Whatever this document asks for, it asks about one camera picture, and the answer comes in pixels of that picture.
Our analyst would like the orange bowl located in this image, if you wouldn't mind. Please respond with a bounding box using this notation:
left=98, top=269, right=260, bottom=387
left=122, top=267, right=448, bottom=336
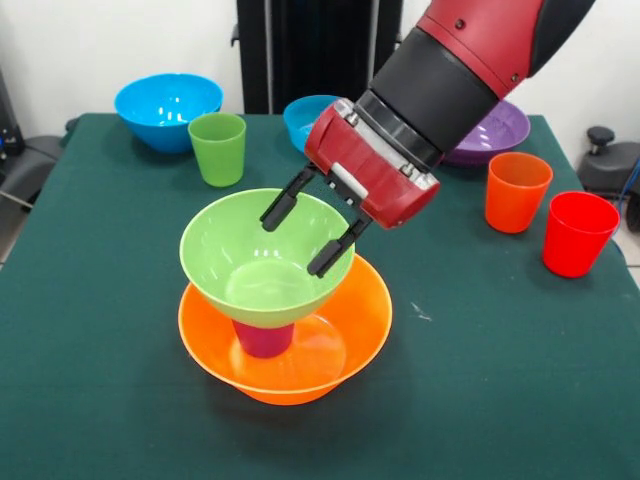
left=177, top=252, right=394, bottom=407

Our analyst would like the large blue bowl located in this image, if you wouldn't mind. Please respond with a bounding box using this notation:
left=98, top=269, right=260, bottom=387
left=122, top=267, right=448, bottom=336
left=114, top=73, right=225, bottom=154

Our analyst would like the purple bowl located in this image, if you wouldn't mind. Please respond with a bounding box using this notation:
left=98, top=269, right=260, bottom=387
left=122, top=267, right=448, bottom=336
left=442, top=98, right=532, bottom=168

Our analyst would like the small blue bowl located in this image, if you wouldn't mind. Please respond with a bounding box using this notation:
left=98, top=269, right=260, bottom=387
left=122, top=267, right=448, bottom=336
left=282, top=94, right=342, bottom=154

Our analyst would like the purple cup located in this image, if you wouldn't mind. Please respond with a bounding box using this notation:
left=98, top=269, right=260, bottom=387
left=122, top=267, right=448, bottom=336
left=232, top=319, right=296, bottom=360

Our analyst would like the dark green table cloth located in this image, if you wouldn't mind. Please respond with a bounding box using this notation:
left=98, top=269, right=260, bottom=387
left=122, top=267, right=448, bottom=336
left=0, top=112, right=640, bottom=480

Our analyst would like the orange cup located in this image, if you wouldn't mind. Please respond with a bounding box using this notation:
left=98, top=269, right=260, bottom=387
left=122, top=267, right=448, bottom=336
left=484, top=152, right=554, bottom=235

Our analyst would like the red cup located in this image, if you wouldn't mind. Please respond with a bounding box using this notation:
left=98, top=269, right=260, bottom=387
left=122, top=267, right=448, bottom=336
left=542, top=190, right=621, bottom=279

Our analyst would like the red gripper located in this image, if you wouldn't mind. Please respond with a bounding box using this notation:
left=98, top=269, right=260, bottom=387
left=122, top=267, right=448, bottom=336
left=259, top=98, right=442, bottom=279

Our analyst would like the green bowl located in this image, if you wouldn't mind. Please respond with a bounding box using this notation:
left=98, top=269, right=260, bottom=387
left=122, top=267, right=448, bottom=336
left=179, top=187, right=357, bottom=330

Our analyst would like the grey base with knob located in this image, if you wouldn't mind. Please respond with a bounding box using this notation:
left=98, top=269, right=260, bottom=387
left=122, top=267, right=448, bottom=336
left=579, top=126, right=640, bottom=199

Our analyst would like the plain green cup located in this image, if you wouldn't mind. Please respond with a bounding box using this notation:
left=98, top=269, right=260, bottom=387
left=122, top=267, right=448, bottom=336
left=187, top=112, right=248, bottom=188

